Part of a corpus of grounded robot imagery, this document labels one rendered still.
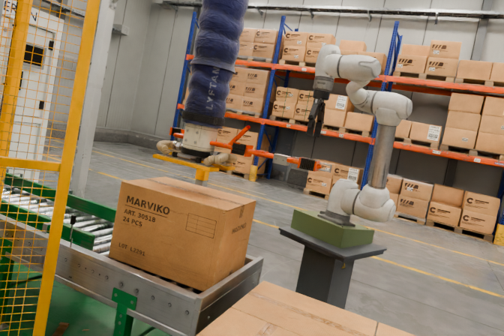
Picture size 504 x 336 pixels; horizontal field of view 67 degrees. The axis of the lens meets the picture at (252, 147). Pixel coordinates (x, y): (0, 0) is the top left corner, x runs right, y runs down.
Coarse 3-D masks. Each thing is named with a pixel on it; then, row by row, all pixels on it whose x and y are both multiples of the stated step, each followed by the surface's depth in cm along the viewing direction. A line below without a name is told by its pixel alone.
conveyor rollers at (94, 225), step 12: (12, 192) 278; (24, 192) 286; (36, 204) 258; (48, 204) 266; (48, 216) 245; (84, 216) 252; (84, 228) 230; (96, 228) 237; (108, 228) 246; (96, 240) 215; (108, 240) 222; (96, 252) 202; (108, 252) 200; (156, 276) 182; (192, 288) 177
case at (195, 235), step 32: (128, 192) 191; (160, 192) 184; (192, 192) 198; (224, 192) 215; (128, 224) 190; (160, 224) 184; (192, 224) 178; (224, 224) 172; (128, 256) 190; (160, 256) 184; (192, 256) 178; (224, 256) 180
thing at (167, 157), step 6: (156, 156) 192; (162, 156) 191; (168, 156) 192; (174, 156) 193; (174, 162) 188; (180, 162) 187; (186, 162) 186; (192, 162) 186; (198, 162) 188; (198, 168) 183; (204, 168) 182; (210, 168) 181; (216, 168) 187
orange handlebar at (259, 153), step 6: (210, 144) 194; (216, 144) 193; (222, 144) 192; (252, 150) 186; (258, 150) 184; (258, 156) 184; (264, 156) 183; (270, 156) 182; (288, 162) 179; (294, 162) 177; (318, 168) 174
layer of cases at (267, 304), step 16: (256, 288) 192; (272, 288) 195; (240, 304) 171; (256, 304) 174; (272, 304) 177; (288, 304) 180; (304, 304) 183; (320, 304) 187; (224, 320) 155; (240, 320) 157; (256, 320) 160; (272, 320) 162; (288, 320) 165; (304, 320) 168; (320, 320) 170; (336, 320) 173; (352, 320) 176; (368, 320) 179
